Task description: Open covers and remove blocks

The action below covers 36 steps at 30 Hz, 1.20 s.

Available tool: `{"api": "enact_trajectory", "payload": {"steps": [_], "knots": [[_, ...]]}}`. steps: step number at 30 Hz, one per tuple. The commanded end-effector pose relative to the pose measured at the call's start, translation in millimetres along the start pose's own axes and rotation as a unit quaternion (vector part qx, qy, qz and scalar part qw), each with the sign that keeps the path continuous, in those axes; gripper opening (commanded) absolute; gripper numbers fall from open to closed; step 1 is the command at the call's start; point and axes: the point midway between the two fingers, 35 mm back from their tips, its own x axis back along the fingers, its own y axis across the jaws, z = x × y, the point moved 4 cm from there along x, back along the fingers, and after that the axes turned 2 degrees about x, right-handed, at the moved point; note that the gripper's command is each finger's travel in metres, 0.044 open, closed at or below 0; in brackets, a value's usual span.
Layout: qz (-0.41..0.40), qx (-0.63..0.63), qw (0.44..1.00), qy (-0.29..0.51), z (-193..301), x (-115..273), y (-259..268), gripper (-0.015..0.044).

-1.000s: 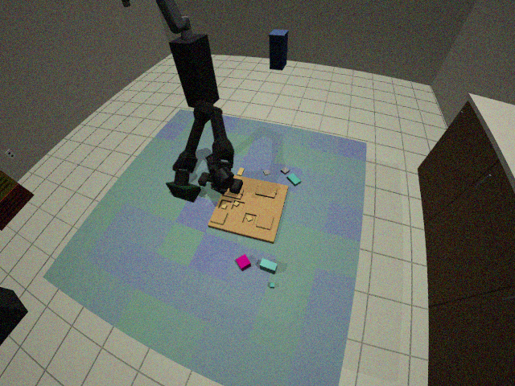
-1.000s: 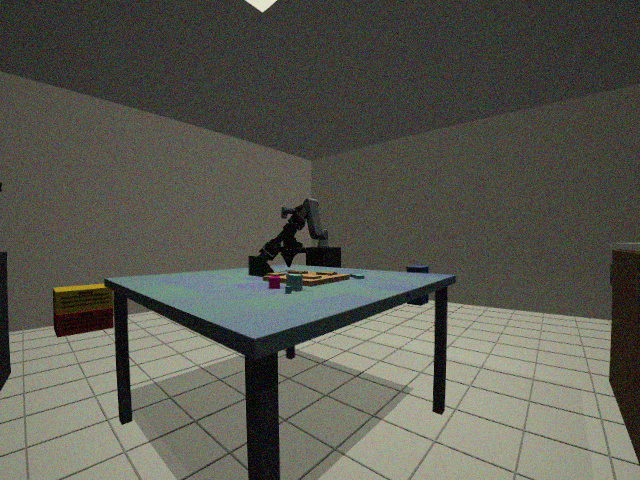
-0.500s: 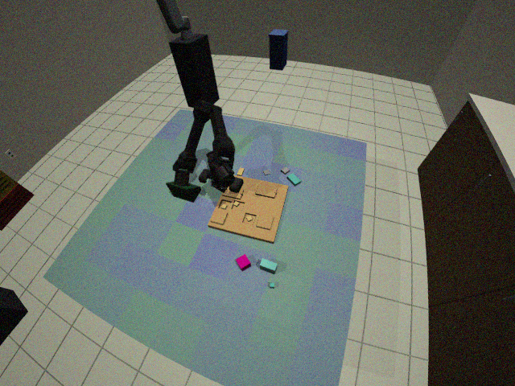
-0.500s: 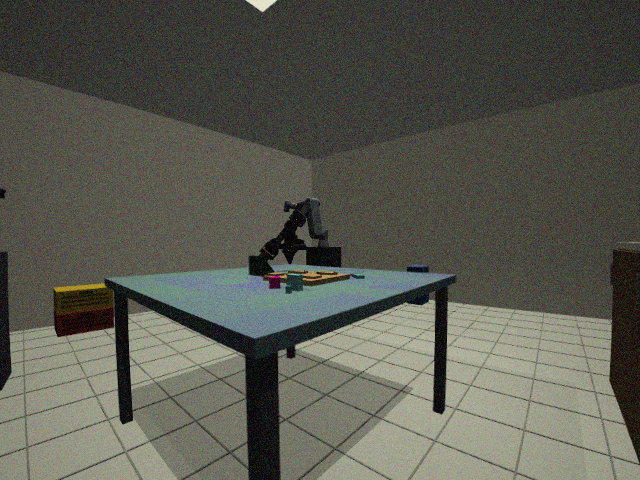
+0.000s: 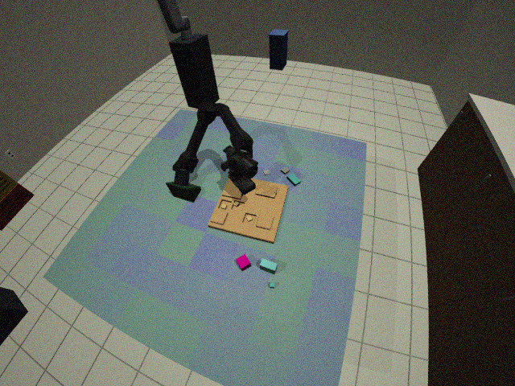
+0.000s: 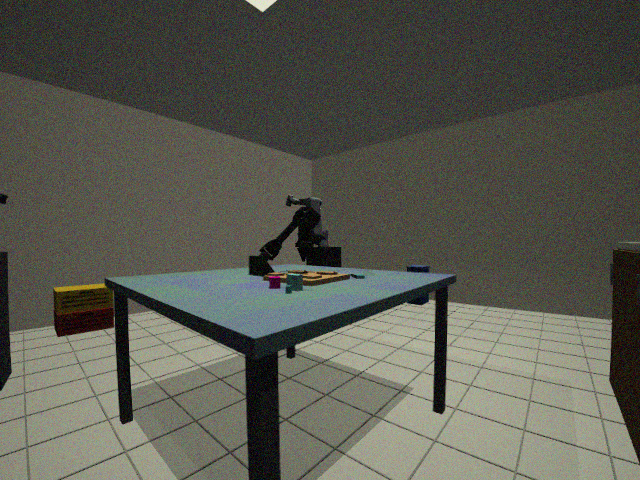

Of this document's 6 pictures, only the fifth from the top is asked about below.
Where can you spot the magenta cube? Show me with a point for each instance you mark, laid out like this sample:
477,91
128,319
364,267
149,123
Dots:
243,262

